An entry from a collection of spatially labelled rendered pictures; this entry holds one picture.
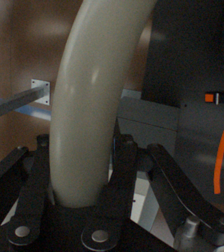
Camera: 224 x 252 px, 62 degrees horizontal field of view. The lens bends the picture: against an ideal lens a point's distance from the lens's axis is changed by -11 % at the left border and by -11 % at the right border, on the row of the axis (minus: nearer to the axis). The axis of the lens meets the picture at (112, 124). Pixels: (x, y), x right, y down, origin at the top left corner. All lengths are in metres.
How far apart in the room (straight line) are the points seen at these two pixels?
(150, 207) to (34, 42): 1.49
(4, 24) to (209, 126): 1.92
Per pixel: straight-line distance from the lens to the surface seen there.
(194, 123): 1.42
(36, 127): 1.96
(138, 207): 0.66
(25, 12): 1.87
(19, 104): 1.55
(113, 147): 0.16
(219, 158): 1.54
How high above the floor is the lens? 1.34
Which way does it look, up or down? 60 degrees down
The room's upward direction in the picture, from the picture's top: 136 degrees counter-clockwise
